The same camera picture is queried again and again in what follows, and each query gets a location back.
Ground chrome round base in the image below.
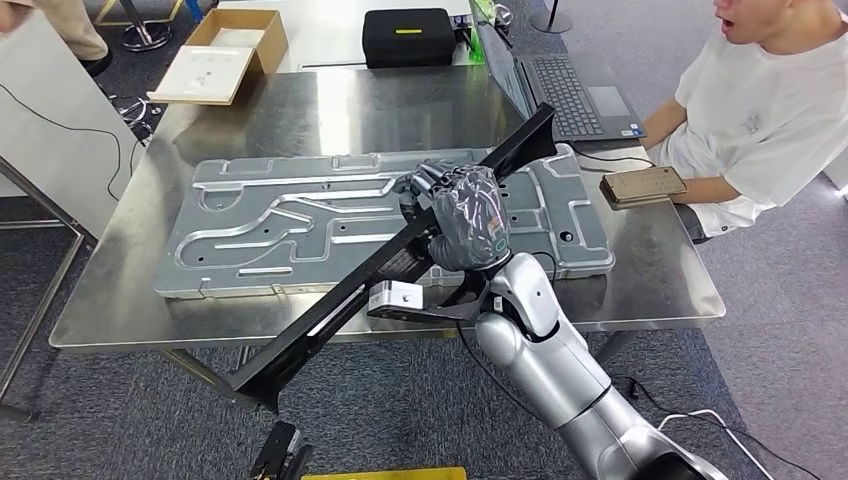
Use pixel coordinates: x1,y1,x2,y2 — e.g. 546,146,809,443
119,0,175,53

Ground black floor cable with plug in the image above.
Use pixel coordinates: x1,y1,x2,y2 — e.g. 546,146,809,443
612,376,824,480

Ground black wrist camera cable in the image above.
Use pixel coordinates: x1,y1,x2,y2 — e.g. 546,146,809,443
455,321,561,425

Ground black pole grey base stanchion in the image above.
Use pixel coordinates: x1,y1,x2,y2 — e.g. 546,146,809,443
529,0,575,34

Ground dark grey laptop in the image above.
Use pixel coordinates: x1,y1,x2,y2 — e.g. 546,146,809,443
468,3,648,143

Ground brown cardboard box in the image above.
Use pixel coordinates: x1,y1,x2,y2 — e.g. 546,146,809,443
146,7,290,107

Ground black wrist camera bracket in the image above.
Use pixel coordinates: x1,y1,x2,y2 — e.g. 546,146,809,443
367,274,495,326
250,420,315,480

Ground black right wrist camera bracket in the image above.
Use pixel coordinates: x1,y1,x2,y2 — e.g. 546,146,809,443
367,274,495,326

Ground white cable bundle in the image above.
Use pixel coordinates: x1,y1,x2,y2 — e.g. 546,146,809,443
109,95,166,144

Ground stainless steel workbench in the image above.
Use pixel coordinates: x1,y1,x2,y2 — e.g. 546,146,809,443
49,62,728,413

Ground white cabinet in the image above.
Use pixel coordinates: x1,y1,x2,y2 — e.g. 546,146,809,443
0,13,144,236

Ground white foam sheet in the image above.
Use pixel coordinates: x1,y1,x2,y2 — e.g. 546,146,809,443
146,44,257,107

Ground long black plastic part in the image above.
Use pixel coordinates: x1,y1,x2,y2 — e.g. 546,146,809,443
227,102,559,415

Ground black case yellow label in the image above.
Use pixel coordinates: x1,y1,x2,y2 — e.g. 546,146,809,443
361,7,458,70

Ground brown smartphone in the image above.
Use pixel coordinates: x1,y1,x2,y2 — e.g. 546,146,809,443
599,165,689,212

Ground black cable on cabinet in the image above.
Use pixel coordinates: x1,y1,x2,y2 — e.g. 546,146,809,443
0,82,144,203

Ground white floor cable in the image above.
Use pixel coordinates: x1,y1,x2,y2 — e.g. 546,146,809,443
655,409,778,480

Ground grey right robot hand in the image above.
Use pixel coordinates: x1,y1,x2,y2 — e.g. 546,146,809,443
394,160,513,274

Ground white table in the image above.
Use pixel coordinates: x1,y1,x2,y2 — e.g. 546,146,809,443
218,0,480,74

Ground black left wrist camera bracket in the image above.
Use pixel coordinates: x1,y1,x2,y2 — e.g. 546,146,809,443
250,420,315,480

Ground large stamped metal panel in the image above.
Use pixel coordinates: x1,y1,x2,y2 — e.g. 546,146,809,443
153,144,616,301

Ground black laptop cable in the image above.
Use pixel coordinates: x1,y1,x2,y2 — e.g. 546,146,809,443
570,145,657,175

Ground green plastic bottle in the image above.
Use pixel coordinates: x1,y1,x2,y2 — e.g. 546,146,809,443
471,0,497,66

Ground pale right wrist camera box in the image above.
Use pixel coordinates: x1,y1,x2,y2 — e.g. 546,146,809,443
366,279,425,318

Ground person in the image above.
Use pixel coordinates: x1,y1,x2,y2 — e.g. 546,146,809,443
0,0,114,78
639,0,848,245

